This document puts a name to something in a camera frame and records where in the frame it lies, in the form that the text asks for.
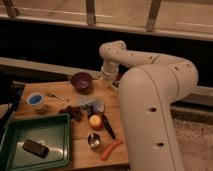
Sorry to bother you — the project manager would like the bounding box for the orange carrot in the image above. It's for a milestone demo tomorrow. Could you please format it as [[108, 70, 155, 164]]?
[[100, 140, 123, 161]]

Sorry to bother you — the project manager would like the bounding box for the yellow red apple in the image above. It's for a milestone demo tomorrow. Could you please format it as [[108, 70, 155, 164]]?
[[89, 115, 103, 130]]

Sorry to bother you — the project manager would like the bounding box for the small metal cup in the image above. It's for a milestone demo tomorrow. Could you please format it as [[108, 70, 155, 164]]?
[[87, 133, 101, 150]]

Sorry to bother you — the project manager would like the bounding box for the dark purple grape bunch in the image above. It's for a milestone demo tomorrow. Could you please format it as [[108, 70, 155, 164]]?
[[60, 106, 82, 122]]

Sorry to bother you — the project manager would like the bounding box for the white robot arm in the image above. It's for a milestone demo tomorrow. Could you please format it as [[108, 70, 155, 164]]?
[[99, 41, 198, 171]]

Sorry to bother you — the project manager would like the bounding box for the black handled knife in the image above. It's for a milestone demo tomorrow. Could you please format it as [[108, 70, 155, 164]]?
[[101, 115, 116, 139]]

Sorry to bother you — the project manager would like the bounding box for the blue white tape roll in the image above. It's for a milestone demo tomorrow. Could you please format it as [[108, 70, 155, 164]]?
[[27, 92, 45, 111]]

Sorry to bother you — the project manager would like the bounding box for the dark maroon bowl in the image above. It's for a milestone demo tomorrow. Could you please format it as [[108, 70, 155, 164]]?
[[71, 72, 93, 94]]

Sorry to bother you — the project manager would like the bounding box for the wooden cutting board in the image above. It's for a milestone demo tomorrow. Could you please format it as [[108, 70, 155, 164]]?
[[14, 79, 129, 171]]

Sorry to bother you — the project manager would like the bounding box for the dark brown rectangular block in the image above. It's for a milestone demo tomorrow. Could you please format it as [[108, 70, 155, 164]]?
[[22, 139, 49, 158]]

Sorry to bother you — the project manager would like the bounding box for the green plastic tray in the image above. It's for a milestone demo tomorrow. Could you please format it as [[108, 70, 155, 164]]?
[[0, 114, 70, 171]]

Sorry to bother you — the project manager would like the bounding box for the small metal fork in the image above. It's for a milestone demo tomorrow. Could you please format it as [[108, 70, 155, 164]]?
[[46, 93, 70, 102]]

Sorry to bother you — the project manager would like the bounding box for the crumpled clear plastic bag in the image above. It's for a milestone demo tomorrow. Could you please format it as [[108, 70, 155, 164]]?
[[77, 96, 105, 113]]

